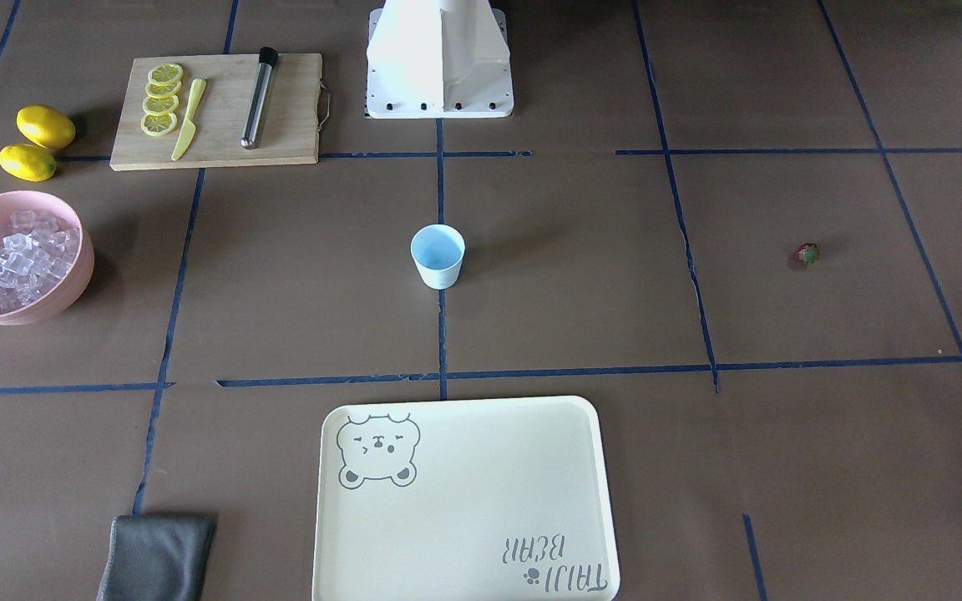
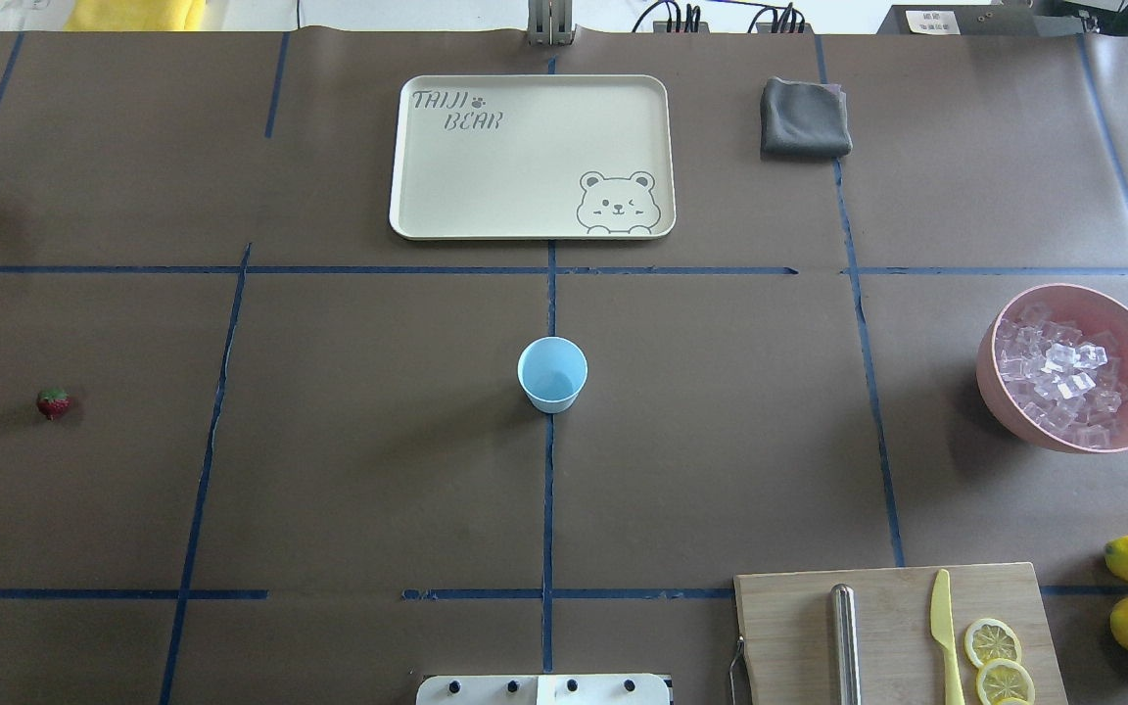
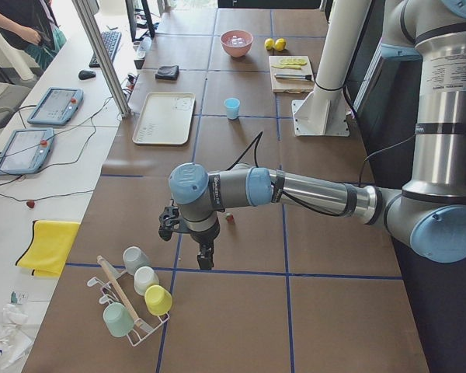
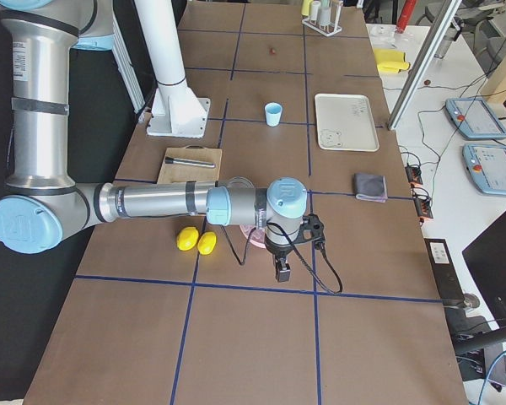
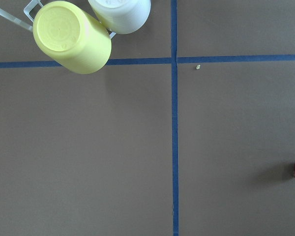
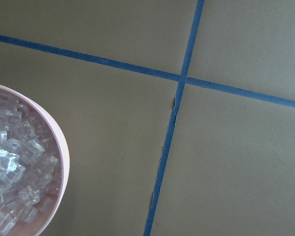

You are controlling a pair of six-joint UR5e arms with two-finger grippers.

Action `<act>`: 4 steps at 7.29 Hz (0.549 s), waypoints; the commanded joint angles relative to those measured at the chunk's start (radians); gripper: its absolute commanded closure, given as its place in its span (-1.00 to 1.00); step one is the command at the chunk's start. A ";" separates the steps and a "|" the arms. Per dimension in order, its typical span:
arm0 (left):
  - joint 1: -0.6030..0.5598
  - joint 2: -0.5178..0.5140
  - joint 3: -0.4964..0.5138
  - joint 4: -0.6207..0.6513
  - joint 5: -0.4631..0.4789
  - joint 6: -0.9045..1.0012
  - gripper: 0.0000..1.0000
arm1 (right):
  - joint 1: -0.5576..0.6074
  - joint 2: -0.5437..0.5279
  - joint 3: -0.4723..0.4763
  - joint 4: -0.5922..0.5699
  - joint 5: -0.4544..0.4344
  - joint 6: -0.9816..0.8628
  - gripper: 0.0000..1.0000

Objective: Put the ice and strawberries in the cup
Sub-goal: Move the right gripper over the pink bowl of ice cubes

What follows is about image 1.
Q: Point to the red strawberry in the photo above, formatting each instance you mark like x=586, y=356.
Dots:
x=808, y=253

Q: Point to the cream bear serving tray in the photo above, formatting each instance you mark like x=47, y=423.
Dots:
x=493, y=499

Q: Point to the wooden cutting board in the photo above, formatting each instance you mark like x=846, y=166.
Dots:
x=288, y=133

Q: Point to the grey folded cloth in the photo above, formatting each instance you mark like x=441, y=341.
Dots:
x=157, y=557

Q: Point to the pink bowl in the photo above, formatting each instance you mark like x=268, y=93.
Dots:
x=77, y=279

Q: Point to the steel muddler black tip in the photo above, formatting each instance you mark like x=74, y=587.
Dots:
x=267, y=59

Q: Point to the lemon slice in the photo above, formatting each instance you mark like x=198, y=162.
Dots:
x=162, y=90
x=161, y=106
x=157, y=125
x=165, y=74

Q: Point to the whole yellow lemon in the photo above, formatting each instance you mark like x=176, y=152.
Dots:
x=46, y=127
x=28, y=162

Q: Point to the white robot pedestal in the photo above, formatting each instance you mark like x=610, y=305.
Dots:
x=438, y=60

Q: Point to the yellow plastic knife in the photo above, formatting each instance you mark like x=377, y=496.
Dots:
x=188, y=128

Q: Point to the clear ice cube pile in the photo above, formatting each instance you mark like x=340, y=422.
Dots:
x=37, y=250

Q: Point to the light blue plastic cup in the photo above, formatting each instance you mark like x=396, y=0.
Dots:
x=438, y=253

